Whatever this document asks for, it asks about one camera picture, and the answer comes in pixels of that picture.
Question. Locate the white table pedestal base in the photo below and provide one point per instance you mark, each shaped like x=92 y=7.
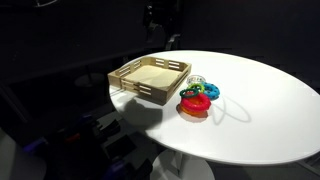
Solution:
x=172 y=165

